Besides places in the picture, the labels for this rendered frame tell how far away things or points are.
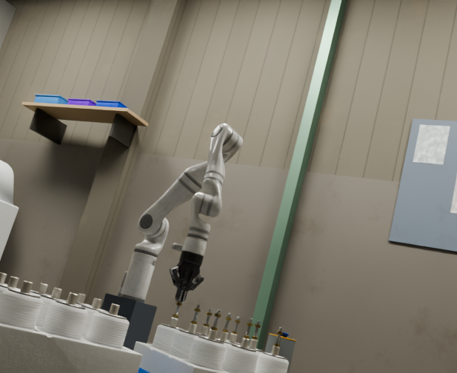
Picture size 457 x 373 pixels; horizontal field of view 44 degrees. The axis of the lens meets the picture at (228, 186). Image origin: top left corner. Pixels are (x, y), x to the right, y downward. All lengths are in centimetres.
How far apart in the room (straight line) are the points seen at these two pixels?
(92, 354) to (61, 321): 11
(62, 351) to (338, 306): 300
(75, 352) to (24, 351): 12
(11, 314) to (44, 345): 10
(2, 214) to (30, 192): 48
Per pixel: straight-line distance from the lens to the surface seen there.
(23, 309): 140
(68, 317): 143
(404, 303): 409
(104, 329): 148
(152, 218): 209
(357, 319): 414
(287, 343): 203
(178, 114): 534
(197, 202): 187
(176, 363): 165
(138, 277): 209
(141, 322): 209
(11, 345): 137
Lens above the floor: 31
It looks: 13 degrees up
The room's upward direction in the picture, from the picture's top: 15 degrees clockwise
